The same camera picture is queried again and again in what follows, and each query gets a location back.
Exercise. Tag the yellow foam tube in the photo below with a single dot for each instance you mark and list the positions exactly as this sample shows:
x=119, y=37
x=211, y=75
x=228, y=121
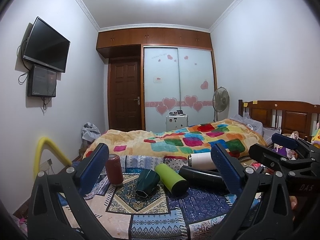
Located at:
x=47, y=146

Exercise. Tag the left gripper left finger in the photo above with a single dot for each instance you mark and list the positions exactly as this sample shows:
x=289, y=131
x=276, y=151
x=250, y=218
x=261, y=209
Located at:
x=46, y=218

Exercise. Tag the person's right hand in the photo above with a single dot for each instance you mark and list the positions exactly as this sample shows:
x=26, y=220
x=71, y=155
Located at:
x=293, y=201

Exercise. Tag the brown wooden door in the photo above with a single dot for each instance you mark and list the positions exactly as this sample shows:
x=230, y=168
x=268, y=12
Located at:
x=123, y=94

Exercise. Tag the white bottle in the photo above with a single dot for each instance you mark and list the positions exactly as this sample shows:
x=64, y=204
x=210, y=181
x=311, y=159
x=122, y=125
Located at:
x=201, y=161

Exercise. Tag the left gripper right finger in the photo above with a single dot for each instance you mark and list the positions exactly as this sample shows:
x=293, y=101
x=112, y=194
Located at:
x=274, y=216

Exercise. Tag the white suitcase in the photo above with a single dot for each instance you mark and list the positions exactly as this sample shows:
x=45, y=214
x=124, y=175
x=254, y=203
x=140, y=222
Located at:
x=176, y=120

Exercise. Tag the small wall monitor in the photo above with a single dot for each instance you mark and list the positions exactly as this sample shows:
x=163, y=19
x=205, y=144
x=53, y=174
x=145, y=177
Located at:
x=41, y=82

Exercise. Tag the black wall television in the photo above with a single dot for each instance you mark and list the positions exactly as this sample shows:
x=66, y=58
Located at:
x=46, y=47

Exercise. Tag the frosted sliding wardrobe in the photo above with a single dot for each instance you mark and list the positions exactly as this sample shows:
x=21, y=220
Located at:
x=177, y=78

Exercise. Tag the grey pillow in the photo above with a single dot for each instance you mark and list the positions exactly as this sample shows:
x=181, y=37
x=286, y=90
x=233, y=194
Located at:
x=257, y=126

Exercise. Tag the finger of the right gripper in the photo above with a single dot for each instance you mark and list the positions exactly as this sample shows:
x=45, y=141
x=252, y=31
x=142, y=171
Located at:
x=303, y=148
x=273, y=161

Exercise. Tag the colourful patchwork blanket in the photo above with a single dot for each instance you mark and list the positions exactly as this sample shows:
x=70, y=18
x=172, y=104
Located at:
x=234, y=136

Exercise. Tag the black bottle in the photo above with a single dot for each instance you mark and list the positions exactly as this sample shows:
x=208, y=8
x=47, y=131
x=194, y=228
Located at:
x=207, y=181

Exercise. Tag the red cylindrical bottle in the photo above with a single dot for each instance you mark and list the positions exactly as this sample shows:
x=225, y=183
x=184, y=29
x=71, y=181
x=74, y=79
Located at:
x=113, y=170

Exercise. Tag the blue patterned bed sheet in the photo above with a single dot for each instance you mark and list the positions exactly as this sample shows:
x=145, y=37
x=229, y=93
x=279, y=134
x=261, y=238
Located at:
x=160, y=216

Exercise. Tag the wooden bed headboard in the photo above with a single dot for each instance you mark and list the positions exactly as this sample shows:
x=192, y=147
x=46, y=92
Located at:
x=289, y=116

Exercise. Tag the grey clothes pile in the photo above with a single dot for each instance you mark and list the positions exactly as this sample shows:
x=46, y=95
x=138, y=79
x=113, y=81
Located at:
x=89, y=133

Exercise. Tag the lime green bottle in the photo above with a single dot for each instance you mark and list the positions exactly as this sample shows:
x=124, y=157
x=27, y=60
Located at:
x=175, y=183

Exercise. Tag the standing electric fan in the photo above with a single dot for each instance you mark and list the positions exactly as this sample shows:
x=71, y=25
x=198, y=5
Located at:
x=220, y=101

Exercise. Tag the dark green faceted cup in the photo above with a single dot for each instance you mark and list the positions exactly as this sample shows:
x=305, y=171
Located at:
x=146, y=183

